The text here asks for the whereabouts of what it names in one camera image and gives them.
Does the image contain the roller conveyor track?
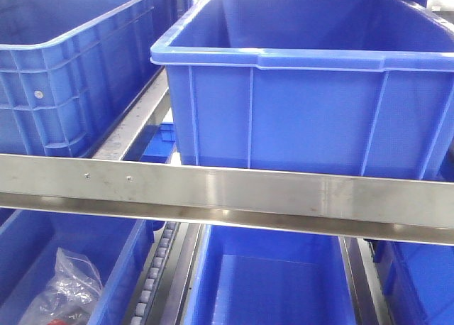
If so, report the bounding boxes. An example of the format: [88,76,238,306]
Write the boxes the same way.
[122,221,179,324]

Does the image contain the blue crate centre left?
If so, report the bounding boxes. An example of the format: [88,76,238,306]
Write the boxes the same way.
[183,226,356,324]

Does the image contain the upper large blue crate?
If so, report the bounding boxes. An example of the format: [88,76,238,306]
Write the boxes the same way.
[150,0,453,180]

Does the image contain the blue crate far left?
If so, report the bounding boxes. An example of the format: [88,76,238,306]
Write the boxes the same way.
[1,209,154,324]

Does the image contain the upper left blue crate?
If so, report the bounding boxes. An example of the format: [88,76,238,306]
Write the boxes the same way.
[1,0,157,157]

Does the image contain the clear plastic bag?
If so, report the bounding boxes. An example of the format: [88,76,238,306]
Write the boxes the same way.
[19,248,104,324]

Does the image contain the blue crate centre right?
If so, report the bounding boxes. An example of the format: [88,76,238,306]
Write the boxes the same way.
[373,241,453,324]

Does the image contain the upper steel side rail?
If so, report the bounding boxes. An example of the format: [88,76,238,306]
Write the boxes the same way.
[92,70,170,160]

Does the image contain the steel divider rail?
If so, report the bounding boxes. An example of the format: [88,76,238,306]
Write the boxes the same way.
[145,224,204,324]

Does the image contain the upper steel shelf rail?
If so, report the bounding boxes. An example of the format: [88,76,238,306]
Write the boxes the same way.
[1,154,453,245]

